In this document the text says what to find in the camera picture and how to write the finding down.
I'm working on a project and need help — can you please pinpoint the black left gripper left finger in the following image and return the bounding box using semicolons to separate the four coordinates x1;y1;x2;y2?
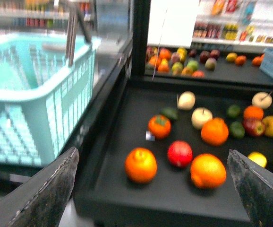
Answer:
0;147;79;227

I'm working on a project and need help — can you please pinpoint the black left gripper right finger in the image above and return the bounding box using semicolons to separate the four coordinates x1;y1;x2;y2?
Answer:
227;149;273;227

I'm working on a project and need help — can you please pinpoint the yellow lemon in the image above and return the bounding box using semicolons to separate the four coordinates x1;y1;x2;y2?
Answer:
248;151;267;168

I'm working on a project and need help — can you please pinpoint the light blue shopping basket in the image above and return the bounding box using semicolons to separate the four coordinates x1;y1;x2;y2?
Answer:
0;33;101;167

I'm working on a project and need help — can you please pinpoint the black rear fruit shelf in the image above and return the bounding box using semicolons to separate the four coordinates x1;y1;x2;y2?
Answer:
143;50;273;90

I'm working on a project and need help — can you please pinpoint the white shelf with bottles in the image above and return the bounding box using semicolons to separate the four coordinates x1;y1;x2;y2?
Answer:
192;0;273;46

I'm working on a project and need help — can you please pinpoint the large orange front middle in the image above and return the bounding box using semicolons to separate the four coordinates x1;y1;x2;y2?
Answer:
190;153;227;189

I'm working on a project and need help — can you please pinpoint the red yellow apple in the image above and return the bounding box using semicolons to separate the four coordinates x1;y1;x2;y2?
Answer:
242;118;265;137

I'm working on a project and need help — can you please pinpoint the green lime lower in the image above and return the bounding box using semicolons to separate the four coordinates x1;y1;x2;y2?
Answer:
229;122;245;139

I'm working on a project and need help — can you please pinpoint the green lime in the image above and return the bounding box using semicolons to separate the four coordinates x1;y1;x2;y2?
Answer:
229;122;245;139
226;105;241;119

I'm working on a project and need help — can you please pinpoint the large orange with navel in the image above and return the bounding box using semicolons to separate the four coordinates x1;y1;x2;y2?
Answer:
201;117;229;147

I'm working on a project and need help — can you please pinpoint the small orange mandarin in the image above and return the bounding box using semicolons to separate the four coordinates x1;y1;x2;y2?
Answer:
243;105;264;120

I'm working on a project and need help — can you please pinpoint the green lime upper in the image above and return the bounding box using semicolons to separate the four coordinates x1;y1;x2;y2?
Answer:
226;105;241;119

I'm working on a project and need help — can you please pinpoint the red apple near left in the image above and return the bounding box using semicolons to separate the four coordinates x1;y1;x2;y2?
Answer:
167;140;193;168

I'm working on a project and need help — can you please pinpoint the large orange front left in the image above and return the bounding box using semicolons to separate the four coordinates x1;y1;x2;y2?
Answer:
124;148;157;184

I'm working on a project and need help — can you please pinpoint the white pear left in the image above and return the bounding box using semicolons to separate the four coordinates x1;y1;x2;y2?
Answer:
177;91;196;111

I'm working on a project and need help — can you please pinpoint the dark green avocado left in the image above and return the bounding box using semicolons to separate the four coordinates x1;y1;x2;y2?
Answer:
160;107;179;121

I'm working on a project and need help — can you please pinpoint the orange persimmon green leaf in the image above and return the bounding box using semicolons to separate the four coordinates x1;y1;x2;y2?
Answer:
148;114;171;140

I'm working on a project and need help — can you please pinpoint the pile of background fruit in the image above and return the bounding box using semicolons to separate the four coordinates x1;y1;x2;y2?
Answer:
145;46;221;78

